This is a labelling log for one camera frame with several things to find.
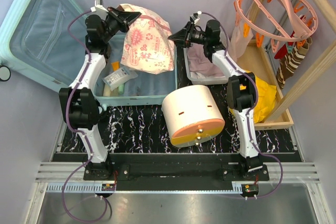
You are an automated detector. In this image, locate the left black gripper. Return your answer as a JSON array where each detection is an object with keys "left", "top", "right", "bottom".
[{"left": 102, "top": 7, "right": 141, "bottom": 43}]

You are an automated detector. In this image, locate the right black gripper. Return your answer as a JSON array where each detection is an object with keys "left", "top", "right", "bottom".
[{"left": 168, "top": 22, "right": 209, "bottom": 49}]

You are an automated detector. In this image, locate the light purple knit top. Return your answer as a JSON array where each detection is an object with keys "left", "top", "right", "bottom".
[{"left": 187, "top": 44, "right": 224, "bottom": 77}]

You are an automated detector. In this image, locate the cream pink-print cloth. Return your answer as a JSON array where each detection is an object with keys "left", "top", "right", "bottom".
[{"left": 118, "top": 4, "right": 175, "bottom": 74}]

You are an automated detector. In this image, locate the white shirt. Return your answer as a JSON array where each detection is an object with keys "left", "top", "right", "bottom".
[{"left": 189, "top": 70, "right": 226, "bottom": 80}]

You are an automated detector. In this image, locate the white round drum box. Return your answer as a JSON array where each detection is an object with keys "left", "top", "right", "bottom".
[{"left": 162, "top": 85, "right": 225, "bottom": 148}]

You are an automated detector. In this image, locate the light blue hard-shell suitcase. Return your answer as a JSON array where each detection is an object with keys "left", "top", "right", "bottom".
[{"left": 1, "top": 0, "right": 177, "bottom": 106}]

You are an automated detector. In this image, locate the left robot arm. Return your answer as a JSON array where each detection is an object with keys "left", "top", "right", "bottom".
[{"left": 59, "top": 7, "right": 141, "bottom": 180}]

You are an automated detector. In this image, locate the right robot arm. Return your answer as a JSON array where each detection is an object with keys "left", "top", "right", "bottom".
[{"left": 168, "top": 19, "right": 263, "bottom": 180}]

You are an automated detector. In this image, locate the orange tube white cap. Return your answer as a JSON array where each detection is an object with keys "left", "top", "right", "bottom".
[{"left": 111, "top": 61, "right": 120, "bottom": 71}]

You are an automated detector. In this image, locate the white perforated plastic basket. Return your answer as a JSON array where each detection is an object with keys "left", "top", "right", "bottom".
[{"left": 183, "top": 44, "right": 228, "bottom": 85}]

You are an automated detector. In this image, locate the white toiletry pack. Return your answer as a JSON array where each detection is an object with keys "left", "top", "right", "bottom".
[{"left": 103, "top": 66, "right": 138, "bottom": 90}]

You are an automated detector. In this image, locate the translucent pink plastic bag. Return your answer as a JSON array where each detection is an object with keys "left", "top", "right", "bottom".
[{"left": 228, "top": 20, "right": 253, "bottom": 62}]

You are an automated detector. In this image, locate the pale green tube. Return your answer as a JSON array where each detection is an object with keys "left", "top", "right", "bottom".
[{"left": 117, "top": 83, "right": 124, "bottom": 95}]

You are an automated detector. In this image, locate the cream round bottle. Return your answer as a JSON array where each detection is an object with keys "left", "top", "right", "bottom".
[{"left": 103, "top": 84, "right": 112, "bottom": 97}]

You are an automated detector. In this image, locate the wooden tray base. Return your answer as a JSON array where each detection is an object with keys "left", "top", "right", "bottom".
[{"left": 239, "top": 39, "right": 293, "bottom": 130}]

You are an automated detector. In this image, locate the pink round clip hanger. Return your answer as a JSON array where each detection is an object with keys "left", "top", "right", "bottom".
[{"left": 234, "top": 0, "right": 319, "bottom": 52}]

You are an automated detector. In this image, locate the red cloth item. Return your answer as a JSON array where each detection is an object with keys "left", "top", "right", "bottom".
[{"left": 274, "top": 45, "right": 287, "bottom": 60}]

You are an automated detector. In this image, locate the black marble pattern mat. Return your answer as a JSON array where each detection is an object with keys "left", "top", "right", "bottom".
[{"left": 52, "top": 42, "right": 302, "bottom": 155}]

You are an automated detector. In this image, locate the brown striped cloth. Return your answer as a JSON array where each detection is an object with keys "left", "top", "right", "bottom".
[{"left": 276, "top": 37, "right": 312, "bottom": 89}]

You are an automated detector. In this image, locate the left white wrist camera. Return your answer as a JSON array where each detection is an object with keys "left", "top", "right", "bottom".
[{"left": 90, "top": 0, "right": 108, "bottom": 14}]

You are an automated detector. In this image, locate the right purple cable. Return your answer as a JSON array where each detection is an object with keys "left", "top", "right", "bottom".
[{"left": 199, "top": 11, "right": 284, "bottom": 200}]

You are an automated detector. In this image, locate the purple cable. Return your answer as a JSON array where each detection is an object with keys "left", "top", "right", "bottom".
[
  {"left": 61, "top": 8, "right": 113, "bottom": 222},
  {"left": 199, "top": 11, "right": 284, "bottom": 200}
]

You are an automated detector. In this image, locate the wooden hanger rack frame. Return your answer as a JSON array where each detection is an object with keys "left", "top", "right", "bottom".
[{"left": 259, "top": 0, "right": 335, "bottom": 129}]

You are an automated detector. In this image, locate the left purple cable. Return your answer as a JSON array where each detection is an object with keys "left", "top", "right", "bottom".
[{"left": 61, "top": 8, "right": 113, "bottom": 222}]

